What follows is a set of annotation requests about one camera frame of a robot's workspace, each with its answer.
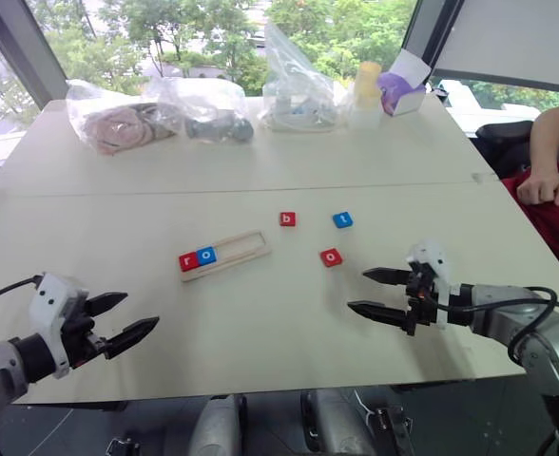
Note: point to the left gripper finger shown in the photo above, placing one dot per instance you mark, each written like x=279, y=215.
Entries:
x=108, y=301
x=132, y=335

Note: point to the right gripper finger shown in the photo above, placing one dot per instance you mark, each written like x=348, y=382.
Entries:
x=384, y=316
x=389, y=276

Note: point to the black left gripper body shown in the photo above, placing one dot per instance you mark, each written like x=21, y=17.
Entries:
x=81, y=332

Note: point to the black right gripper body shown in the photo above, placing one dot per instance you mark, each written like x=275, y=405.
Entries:
x=422, y=304

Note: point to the person's bare forearm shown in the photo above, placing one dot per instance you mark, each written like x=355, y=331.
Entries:
x=548, y=142

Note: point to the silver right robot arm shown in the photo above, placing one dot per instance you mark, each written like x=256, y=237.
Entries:
x=541, y=332

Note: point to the red letter tile o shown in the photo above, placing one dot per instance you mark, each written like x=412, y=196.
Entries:
x=332, y=258

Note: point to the blue letter tile t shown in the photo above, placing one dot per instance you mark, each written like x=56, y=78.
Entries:
x=343, y=220

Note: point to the red letter tile r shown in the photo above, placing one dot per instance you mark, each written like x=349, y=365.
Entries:
x=188, y=262

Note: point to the blue letter tile o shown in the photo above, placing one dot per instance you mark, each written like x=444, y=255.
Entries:
x=206, y=257

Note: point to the red letter tile b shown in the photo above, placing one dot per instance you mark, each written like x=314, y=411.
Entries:
x=287, y=219

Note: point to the wooden letter tray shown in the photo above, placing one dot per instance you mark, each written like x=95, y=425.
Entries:
x=248, y=247

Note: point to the person's bare hand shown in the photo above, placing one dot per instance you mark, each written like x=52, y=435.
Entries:
x=543, y=189

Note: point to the grey rounded shape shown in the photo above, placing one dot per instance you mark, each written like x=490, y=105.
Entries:
x=217, y=427
x=336, y=425

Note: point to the black office chair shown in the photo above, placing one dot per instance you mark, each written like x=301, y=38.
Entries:
x=503, y=145

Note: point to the purple and white box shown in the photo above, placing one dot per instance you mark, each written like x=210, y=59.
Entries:
x=400, y=92

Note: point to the plastic bottle yellow cap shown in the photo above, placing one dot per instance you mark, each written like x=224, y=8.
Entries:
x=367, y=88

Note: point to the clear bag with white items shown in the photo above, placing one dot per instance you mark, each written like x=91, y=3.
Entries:
x=298, y=95

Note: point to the plastic bag with grey parts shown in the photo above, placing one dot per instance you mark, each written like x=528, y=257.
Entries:
x=213, y=123

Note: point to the white roller blind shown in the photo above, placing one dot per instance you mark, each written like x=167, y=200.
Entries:
x=517, y=40

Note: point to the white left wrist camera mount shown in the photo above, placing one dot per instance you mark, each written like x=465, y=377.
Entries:
x=51, y=299

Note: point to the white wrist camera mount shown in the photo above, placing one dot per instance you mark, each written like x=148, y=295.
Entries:
x=51, y=299
x=434, y=259

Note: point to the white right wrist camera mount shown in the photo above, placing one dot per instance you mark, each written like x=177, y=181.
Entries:
x=434, y=259

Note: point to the black metal bracket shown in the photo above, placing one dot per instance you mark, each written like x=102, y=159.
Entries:
x=122, y=446
x=393, y=430

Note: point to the dark window frame post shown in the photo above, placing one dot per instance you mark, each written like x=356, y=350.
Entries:
x=431, y=33
x=20, y=45

